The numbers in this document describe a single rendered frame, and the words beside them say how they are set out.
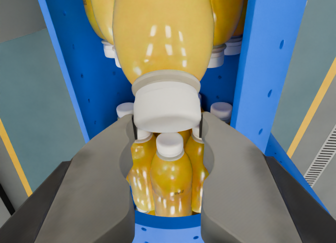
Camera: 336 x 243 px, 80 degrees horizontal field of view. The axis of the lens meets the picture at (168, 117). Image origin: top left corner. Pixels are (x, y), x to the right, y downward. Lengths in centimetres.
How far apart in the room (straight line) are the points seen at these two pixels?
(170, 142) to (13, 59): 157
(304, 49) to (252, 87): 150
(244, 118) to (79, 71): 24
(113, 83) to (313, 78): 157
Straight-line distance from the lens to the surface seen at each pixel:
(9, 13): 121
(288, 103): 181
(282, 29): 19
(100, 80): 38
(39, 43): 162
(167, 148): 27
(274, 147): 87
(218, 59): 26
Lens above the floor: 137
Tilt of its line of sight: 58 degrees down
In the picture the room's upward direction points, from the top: 180 degrees clockwise
